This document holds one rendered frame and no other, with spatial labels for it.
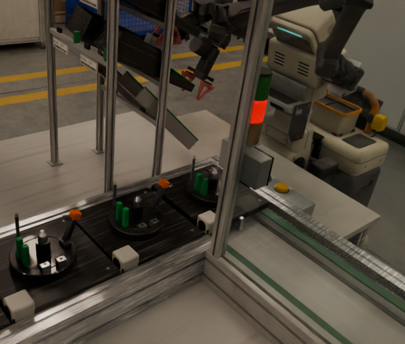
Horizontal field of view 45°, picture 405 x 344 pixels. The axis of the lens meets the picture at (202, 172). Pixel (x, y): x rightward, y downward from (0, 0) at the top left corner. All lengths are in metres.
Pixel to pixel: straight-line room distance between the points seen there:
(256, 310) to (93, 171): 0.76
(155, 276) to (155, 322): 0.11
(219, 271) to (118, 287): 0.25
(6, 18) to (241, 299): 4.52
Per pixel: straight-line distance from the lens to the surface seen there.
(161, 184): 1.21
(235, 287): 1.16
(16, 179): 1.61
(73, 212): 1.09
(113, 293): 1.06
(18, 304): 1.02
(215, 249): 1.16
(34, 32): 5.48
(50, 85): 1.55
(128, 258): 1.10
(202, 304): 1.20
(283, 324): 1.10
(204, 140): 1.89
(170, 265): 1.13
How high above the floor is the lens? 1.72
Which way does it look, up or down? 31 degrees down
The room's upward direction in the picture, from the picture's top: 8 degrees clockwise
